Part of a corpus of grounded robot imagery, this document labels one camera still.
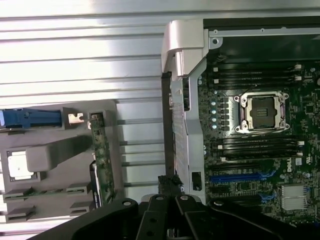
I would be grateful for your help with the silver CPU chip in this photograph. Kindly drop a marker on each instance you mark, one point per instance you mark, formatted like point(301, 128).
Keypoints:
point(20, 167)

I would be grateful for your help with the black RAM slot bank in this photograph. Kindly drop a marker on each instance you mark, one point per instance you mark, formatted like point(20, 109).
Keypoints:
point(255, 75)
point(257, 147)

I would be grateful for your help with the dark open PC case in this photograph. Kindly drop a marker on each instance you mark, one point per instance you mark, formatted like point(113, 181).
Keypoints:
point(192, 130)

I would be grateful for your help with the green RAM stick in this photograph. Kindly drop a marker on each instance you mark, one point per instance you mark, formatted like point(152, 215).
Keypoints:
point(45, 192)

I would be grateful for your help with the blue expansion slot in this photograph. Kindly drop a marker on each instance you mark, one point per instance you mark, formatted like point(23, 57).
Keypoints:
point(235, 178)

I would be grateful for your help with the long black expansion slot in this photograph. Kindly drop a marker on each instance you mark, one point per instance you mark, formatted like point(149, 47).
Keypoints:
point(237, 200)
point(232, 167)

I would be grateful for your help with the green Dell motherboard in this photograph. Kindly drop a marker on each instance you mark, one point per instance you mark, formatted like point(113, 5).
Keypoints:
point(270, 172)

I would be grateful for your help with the silver chipset heatsink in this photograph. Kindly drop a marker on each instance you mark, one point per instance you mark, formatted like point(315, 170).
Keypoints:
point(293, 198)

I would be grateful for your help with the short black expansion slot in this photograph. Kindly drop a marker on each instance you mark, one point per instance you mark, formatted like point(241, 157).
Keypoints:
point(220, 189)

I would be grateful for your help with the grey parts rack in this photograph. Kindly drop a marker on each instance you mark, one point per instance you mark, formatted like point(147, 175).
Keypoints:
point(62, 150)

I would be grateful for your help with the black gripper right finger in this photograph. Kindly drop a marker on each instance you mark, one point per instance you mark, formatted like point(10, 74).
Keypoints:
point(192, 220)

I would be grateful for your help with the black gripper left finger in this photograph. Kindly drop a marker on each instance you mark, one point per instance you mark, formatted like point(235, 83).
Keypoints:
point(152, 220)

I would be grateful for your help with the hard disk in blue carrier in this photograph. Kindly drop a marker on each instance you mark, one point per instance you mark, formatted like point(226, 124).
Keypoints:
point(37, 118)

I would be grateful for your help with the metal CPU socket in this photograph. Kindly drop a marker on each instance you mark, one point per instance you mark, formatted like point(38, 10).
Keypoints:
point(261, 111)

